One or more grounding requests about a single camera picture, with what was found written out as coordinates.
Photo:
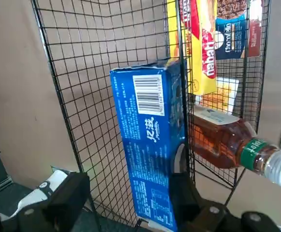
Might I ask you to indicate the Franzzi white cookie box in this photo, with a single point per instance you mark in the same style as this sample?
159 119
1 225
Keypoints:
225 94

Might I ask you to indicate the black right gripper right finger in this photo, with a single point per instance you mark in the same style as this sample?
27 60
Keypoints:
186 203

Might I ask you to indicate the brown tea bottle white cap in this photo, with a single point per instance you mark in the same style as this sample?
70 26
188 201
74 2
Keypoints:
217 145

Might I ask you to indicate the Chocofello blue red cookie box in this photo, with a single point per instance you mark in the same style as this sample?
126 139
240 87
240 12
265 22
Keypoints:
229 36

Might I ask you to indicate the yellow Nabati wafer pack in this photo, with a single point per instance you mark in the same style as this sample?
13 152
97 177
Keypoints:
203 72

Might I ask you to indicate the blue Oreo cookie box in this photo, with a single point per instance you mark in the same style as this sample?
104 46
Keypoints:
145 149

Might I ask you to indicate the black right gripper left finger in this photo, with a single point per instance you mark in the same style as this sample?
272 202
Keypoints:
65 193

